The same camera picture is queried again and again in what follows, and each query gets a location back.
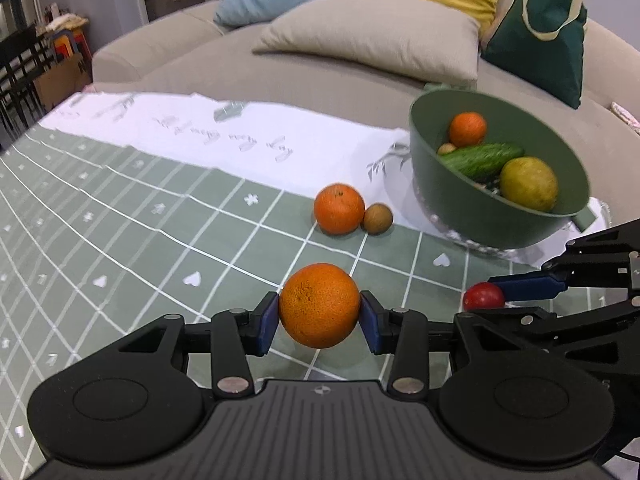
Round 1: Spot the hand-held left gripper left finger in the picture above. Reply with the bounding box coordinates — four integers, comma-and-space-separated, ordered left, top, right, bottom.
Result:
102, 292, 279, 398

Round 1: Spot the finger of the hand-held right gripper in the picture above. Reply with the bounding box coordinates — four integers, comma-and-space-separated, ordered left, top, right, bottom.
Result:
489, 220, 640, 302
472, 295, 640, 362

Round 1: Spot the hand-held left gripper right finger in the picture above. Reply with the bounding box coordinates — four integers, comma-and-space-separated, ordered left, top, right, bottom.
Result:
359, 290, 541, 398

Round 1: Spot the red cherry tomato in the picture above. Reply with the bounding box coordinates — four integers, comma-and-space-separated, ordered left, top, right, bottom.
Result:
462, 282, 506, 312

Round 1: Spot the orange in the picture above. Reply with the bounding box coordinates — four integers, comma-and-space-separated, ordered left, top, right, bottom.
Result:
448, 111, 488, 149
278, 262, 362, 349
314, 183, 366, 236

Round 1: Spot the yellow-green round fruit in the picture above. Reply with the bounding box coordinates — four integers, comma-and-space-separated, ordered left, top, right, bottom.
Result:
500, 156, 559, 212

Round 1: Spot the green colander bowl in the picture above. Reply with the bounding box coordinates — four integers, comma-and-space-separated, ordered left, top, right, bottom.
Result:
408, 87, 598, 251

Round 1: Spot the green cucumber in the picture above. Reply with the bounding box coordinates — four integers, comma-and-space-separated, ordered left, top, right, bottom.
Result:
440, 143, 526, 181

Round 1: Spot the clear plastic drip basin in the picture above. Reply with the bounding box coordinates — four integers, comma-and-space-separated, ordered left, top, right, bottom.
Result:
412, 175, 521, 261

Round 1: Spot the green checked tablecloth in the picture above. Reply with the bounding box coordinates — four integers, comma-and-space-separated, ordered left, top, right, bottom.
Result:
0, 91, 616, 461

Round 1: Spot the floral cloth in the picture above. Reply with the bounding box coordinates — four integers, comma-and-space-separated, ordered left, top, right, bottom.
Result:
610, 101, 640, 134

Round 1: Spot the dark green tote bag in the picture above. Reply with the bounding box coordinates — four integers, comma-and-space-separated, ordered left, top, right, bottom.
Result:
481, 0, 589, 110

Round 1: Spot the beige sofa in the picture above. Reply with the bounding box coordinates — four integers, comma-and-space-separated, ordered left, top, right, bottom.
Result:
92, 0, 640, 221

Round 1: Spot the beige pillow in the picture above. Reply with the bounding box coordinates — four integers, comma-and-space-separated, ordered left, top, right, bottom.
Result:
251, 0, 481, 86

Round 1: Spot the cardboard box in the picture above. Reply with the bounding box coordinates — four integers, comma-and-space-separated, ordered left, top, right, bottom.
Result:
32, 52, 94, 112

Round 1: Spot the stack of coloured stools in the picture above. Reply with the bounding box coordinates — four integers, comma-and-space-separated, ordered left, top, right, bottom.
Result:
50, 30, 93, 63

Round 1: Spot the dark dining chair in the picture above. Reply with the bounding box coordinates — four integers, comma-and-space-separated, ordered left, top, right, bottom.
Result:
0, 25, 51, 146

